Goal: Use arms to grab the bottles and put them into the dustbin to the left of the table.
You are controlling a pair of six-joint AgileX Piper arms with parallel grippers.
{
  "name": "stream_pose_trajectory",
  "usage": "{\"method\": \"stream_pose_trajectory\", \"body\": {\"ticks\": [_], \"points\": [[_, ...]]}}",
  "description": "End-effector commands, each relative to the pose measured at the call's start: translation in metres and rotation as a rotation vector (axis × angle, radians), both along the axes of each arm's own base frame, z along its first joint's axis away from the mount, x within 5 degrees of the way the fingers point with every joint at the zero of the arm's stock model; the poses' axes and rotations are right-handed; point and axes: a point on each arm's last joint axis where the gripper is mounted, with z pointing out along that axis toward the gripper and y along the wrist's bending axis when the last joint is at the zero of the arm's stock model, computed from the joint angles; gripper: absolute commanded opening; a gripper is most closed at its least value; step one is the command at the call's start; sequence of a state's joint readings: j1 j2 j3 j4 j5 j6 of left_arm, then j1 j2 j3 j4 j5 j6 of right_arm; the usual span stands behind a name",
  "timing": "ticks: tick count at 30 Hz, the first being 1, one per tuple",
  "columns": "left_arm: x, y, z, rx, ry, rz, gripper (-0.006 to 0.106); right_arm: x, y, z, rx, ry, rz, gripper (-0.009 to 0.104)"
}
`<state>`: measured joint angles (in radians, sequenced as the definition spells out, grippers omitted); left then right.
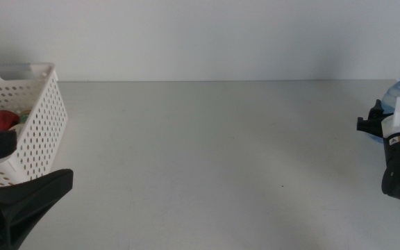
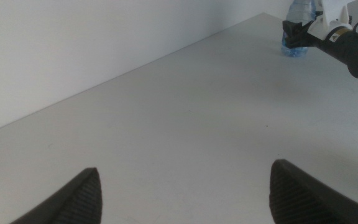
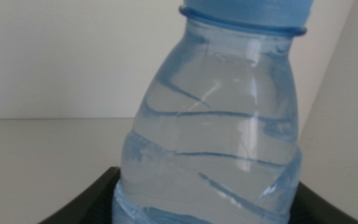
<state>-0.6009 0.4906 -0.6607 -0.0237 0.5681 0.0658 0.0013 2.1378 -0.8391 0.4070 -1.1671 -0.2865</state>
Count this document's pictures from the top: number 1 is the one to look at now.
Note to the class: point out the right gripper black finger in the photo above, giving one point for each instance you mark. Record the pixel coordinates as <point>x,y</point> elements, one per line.
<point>373,125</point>

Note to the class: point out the red soda can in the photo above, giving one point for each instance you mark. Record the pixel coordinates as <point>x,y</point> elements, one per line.
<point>0,121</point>

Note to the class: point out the yellow tea bottle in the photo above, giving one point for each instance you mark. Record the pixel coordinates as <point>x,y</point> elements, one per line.
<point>24,117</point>

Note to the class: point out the white perforated plastic basket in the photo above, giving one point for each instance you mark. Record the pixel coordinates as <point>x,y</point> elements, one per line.
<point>42,67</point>

